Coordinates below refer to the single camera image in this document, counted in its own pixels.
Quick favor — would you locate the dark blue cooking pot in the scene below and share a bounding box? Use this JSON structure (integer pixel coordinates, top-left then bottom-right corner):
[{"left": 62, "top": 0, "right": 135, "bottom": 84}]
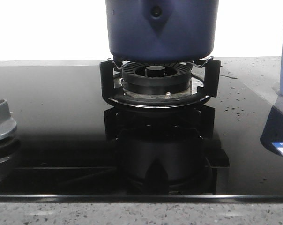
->
[{"left": 105, "top": 0, "right": 219, "bottom": 63}]

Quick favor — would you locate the black pot support grate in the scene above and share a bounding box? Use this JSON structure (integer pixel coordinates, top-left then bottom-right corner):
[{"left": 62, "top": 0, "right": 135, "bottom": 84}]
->
[{"left": 100, "top": 56, "right": 221, "bottom": 109}]

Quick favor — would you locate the black gas burner head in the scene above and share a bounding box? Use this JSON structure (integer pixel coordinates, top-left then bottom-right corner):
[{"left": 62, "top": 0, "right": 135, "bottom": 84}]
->
[{"left": 122, "top": 62, "right": 191, "bottom": 95}]

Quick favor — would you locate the black glass cooktop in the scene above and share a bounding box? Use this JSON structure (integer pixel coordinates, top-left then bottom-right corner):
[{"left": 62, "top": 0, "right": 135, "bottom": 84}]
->
[{"left": 0, "top": 64, "right": 283, "bottom": 203}]

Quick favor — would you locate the silver stove control knob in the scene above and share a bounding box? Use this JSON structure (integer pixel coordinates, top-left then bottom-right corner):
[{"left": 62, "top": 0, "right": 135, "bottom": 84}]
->
[{"left": 0, "top": 99, "right": 17, "bottom": 140}]

